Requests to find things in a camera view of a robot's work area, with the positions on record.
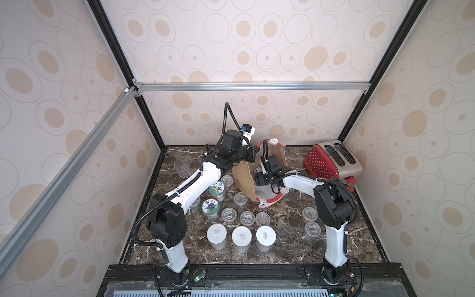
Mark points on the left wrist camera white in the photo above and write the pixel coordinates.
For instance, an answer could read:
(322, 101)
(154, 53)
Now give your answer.
(247, 133)

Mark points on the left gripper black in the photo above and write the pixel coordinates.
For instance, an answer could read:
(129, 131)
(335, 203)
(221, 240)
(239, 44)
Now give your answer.
(253, 151)

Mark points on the wide jar purple flower label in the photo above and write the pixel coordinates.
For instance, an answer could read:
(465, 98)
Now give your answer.
(210, 208)

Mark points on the wide jar pineapple lid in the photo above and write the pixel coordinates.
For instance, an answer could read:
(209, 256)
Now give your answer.
(217, 191)

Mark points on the seed jar green label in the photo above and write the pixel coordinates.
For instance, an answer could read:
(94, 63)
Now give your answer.
(240, 200)

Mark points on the wide jar white bottom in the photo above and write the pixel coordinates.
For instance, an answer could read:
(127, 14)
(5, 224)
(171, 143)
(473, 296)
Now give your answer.
(241, 238)

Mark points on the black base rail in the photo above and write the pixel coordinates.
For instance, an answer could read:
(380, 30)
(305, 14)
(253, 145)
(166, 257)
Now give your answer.
(256, 280)

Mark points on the seed jar red label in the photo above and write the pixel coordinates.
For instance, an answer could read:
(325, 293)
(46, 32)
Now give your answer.
(309, 214)

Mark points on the horizontal aluminium rail back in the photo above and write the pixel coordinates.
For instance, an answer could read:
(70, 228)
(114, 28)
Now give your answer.
(246, 86)

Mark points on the aluminium rail left wall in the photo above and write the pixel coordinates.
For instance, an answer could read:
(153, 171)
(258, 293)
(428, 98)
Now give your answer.
(30, 223)

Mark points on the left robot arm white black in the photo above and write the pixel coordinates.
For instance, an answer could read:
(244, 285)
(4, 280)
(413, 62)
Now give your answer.
(163, 225)

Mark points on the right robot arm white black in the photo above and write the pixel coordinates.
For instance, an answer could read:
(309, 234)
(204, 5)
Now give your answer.
(336, 205)

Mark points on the red silver toaster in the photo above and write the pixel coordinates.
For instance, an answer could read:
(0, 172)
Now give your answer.
(333, 160)

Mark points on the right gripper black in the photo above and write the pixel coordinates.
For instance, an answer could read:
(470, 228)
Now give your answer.
(262, 179)

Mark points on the red burlap canvas bag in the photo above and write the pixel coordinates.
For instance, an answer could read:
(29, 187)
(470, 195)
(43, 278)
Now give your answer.
(253, 179)

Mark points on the clear plastic cup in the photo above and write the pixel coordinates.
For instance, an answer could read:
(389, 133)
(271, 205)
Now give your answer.
(182, 167)

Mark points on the small jar red label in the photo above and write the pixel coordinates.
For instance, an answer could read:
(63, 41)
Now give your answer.
(229, 215)

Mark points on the seed jar orange label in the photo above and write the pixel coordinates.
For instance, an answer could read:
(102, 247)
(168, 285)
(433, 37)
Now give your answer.
(247, 219)

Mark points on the wide jar dark lid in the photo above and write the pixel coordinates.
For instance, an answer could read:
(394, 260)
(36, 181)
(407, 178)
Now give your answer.
(265, 238)

